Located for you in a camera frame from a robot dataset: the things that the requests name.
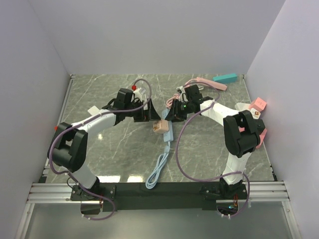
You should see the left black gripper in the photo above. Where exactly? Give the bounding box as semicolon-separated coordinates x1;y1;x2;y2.
125;99;160;122

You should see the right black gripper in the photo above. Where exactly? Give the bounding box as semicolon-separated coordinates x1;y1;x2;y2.
164;99;192;123

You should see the peach cartoon charger plug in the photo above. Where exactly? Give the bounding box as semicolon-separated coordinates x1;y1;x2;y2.
153;119;169;134

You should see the light blue power strip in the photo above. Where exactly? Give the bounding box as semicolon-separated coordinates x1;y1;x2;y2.
145;109;174;190

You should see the black cube plug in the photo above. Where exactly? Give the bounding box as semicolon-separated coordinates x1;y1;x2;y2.
255;119;266;134

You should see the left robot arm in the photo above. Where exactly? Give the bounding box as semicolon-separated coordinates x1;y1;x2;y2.
47;86;160;200

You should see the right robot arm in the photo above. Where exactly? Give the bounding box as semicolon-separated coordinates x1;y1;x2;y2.
165;83;265;199

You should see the white cartoon charger plug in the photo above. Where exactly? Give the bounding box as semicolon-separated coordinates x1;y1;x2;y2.
250;108;261;120

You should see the pink cube socket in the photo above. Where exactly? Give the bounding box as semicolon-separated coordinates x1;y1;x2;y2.
249;97;267;112

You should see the teal power strip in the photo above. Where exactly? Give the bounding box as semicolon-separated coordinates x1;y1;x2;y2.
212;73;238;84

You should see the white triangular power strip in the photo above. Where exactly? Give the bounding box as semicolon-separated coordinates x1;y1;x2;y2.
235;103;250;111

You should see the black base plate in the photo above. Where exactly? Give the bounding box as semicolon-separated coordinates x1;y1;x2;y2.
70;181;248;215

